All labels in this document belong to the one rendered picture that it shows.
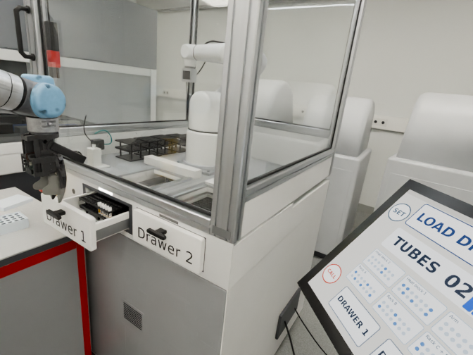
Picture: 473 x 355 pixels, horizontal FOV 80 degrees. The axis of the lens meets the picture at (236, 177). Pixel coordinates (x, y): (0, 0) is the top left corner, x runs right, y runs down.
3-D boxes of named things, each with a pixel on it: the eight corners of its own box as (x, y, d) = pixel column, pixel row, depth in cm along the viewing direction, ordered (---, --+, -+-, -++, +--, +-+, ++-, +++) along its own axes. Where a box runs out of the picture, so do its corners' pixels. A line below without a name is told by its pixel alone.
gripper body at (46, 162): (22, 173, 82) (17, 131, 78) (54, 167, 89) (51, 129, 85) (35, 179, 78) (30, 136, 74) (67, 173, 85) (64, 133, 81)
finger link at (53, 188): (42, 206, 83) (36, 176, 81) (63, 201, 88) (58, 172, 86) (47, 208, 81) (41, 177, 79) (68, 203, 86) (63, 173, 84)
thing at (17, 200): (3, 211, 116) (3, 208, 115) (-12, 207, 118) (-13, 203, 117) (33, 201, 128) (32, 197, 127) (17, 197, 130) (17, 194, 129)
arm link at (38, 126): (50, 115, 84) (65, 118, 80) (51, 130, 85) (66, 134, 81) (20, 115, 78) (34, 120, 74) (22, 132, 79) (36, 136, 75)
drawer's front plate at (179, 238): (199, 275, 81) (201, 240, 78) (132, 239, 95) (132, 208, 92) (203, 271, 82) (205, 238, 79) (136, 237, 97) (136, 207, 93)
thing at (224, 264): (227, 290, 79) (233, 244, 74) (43, 191, 129) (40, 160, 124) (325, 199, 156) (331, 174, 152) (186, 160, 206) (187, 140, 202)
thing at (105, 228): (93, 244, 88) (92, 225, 86) (51, 218, 100) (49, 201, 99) (183, 206, 120) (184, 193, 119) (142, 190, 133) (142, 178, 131)
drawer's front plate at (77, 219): (91, 252, 86) (89, 219, 83) (43, 221, 100) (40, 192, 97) (96, 249, 87) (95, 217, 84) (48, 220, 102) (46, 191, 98)
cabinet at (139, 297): (210, 477, 102) (230, 293, 78) (58, 331, 152) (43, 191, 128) (303, 317, 179) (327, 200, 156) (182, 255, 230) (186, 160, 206)
